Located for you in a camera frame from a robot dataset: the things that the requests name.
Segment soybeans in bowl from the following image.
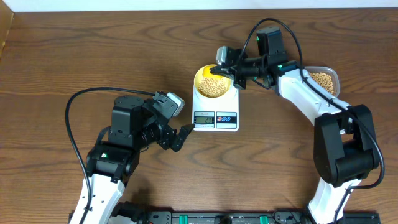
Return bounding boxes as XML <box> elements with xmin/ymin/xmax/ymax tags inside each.
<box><xmin>197</xmin><ymin>78</ymin><xmax>228</xmax><ymax>98</ymax></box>

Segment yellow measuring scoop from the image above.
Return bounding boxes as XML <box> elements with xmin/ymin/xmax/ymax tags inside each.
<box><xmin>202</xmin><ymin>65</ymin><xmax>218</xmax><ymax>79</ymax></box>

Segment yellow plastic bowl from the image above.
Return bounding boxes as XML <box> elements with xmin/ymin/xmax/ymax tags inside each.
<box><xmin>194</xmin><ymin>67</ymin><xmax>231</xmax><ymax>95</ymax></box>

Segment clear plastic container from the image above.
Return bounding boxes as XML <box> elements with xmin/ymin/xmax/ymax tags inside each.
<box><xmin>305</xmin><ymin>66</ymin><xmax>340</xmax><ymax>97</ymax></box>

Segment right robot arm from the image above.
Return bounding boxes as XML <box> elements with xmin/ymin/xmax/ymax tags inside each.
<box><xmin>210</xmin><ymin>27</ymin><xmax>384</xmax><ymax>223</ymax></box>

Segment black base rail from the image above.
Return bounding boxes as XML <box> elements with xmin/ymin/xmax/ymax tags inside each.
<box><xmin>68</xmin><ymin>202</ymin><xmax>382</xmax><ymax>224</ymax></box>

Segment white digital kitchen scale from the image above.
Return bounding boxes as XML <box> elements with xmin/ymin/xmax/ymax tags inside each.
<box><xmin>192</xmin><ymin>80</ymin><xmax>239</xmax><ymax>132</ymax></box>

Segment soybeans in container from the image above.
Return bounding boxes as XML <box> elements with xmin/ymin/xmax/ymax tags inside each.
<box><xmin>310</xmin><ymin>72</ymin><xmax>335</xmax><ymax>95</ymax></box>

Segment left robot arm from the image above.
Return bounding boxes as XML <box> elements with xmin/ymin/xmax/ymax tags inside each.
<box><xmin>70</xmin><ymin>92</ymin><xmax>194</xmax><ymax>223</ymax></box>

